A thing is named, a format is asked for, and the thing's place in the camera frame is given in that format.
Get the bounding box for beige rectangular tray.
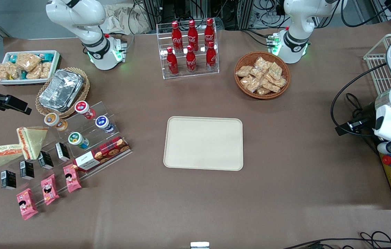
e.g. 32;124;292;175
163;116;244;172

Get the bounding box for orange-lid yogurt cup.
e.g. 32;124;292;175
44;112;68;131

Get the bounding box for white rectangular snack bin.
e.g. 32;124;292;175
0;50;61;86

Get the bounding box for silver foil container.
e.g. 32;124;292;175
39;69;85;112

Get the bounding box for clear acrylic stepped display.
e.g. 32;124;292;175
0;101;134;198

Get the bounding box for small black carton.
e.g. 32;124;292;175
38;151;54;170
55;142;71;162
1;170;17;190
20;160;35;181

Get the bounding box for red-lid yogurt cup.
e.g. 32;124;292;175
74;100;97;120

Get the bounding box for oval tan wicker basket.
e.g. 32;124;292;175
35;67;91;119

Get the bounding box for green-lid yogurt cup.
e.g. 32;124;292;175
68;131;90;150

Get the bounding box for pink snack packet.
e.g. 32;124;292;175
16;188;39;221
63;164;82;193
40;173;60;206

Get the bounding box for blue-lid yogurt cup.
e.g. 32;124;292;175
95;116;115;134

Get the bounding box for brown table cover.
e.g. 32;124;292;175
0;19;391;249

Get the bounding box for red plaid cookie box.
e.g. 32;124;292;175
72;136;131;173

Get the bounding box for crumpled beige cloth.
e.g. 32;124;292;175
103;4;152;35

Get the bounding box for round brown wicker basket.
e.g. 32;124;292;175
234;51;291;100

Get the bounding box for clear acrylic bottle rack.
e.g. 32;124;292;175
156;19;220;80

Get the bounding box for red cola bottle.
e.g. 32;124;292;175
206;41;217;72
185;45;197;73
166;47;179;75
204;18;215;48
171;21;183;53
187;19;199;52

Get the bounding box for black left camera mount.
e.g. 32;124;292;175
335;116;376;136

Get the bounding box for black left camera cable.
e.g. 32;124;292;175
330;62;390;137

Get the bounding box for grey metal frame bar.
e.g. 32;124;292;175
0;17;11;39

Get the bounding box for white wire rack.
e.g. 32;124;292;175
363;33;391;95

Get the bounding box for black floor cables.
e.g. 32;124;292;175
281;231;391;249

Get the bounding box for aluminium frame with cables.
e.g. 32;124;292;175
143;0;252;30

